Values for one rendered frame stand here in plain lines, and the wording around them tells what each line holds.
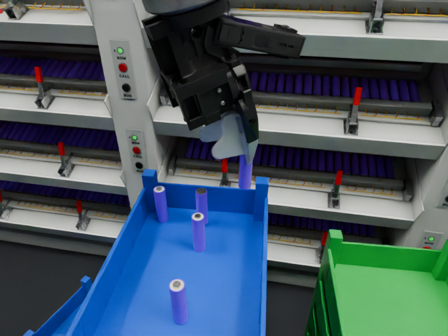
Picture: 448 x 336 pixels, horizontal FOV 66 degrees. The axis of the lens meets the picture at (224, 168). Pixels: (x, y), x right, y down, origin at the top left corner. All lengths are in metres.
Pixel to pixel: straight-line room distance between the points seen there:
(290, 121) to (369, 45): 0.21
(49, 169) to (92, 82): 0.29
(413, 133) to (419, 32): 0.20
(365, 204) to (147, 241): 0.54
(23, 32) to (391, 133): 0.79
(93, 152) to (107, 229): 0.25
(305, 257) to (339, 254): 0.37
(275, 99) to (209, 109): 0.40
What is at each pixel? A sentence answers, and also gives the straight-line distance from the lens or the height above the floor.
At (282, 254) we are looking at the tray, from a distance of 0.99.
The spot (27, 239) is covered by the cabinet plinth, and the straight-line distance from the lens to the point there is 1.36.
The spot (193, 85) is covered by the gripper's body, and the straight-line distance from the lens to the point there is 0.36.
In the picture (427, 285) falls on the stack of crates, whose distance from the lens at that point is 0.67.
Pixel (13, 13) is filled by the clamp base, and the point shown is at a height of 0.74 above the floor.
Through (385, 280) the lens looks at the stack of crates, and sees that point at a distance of 0.65.
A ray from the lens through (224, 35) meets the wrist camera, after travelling 0.37.
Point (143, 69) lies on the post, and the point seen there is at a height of 0.65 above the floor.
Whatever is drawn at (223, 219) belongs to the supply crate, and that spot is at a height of 0.48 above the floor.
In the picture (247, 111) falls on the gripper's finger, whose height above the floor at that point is 0.71.
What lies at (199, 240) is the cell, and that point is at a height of 0.51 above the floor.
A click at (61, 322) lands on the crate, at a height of 0.01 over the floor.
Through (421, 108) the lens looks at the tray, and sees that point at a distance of 0.82.
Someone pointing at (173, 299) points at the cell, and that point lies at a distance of 0.42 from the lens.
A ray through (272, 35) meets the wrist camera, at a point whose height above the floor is 0.78.
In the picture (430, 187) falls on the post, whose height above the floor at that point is 0.43.
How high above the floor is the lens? 0.87
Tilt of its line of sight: 34 degrees down
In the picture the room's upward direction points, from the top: straight up
